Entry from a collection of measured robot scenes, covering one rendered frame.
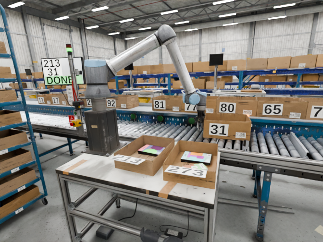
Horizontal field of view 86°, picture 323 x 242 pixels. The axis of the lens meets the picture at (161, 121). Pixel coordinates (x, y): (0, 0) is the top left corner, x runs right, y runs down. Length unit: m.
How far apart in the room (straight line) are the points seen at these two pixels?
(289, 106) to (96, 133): 1.70
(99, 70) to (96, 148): 0.59
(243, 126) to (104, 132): 1.14
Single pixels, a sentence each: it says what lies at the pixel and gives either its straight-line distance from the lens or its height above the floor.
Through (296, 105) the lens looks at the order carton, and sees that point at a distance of 2.00.
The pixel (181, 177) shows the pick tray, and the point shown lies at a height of 0.79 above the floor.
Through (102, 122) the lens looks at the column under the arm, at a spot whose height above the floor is 1.00.
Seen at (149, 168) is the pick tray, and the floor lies 0.80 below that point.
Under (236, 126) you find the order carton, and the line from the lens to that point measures 1.63.
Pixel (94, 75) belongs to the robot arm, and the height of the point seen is 1.34.
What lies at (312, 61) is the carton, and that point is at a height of 1.55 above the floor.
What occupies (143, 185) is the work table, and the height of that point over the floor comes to 0.75.
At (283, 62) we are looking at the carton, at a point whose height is 1.56.
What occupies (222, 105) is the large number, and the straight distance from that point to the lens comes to 1.96.
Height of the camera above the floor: 1.32
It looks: 15 degrees down
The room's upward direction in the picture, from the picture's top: 2 degrees counter-clockwise
